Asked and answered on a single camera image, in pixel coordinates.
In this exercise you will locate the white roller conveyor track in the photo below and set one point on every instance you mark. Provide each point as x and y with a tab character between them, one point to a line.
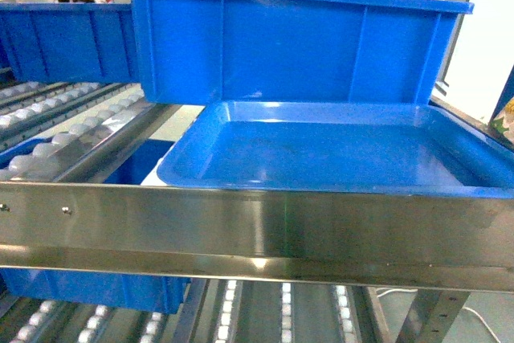
50	159

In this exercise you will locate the blue plastic tray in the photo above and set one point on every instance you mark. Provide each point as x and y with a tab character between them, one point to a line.
337	147

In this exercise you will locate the blue crate below rail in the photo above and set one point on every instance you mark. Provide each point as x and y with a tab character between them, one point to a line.
162	294

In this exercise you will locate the large blue plastic crate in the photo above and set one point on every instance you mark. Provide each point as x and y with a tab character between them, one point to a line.
199	52

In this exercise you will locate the blue crate at left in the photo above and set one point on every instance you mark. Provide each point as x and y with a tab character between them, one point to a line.
70	42

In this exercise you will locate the steel rack front rail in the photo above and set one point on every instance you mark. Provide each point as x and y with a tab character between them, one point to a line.
454	238

